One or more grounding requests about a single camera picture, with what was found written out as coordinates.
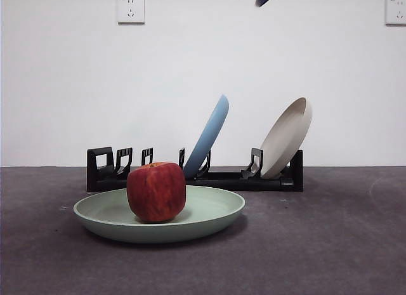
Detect blue plate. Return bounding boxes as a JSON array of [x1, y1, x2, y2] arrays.
[[182, 94, 230, 179]]

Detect green plate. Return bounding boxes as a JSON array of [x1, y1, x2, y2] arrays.
[[73, 185, 247, 244]]

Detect red apple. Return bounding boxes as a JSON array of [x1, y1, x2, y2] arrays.
[[126, 162, 187, 224]]

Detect beige plate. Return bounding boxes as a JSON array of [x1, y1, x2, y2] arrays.
[[259, 96, 313, 180]]

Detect black plate rack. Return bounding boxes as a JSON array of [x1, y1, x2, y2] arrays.
[[86, 146, 304, 193]]

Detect white wall socket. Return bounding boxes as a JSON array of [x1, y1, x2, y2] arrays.
[[117, 0, 146, 25], [384, 0, 406, 27]]

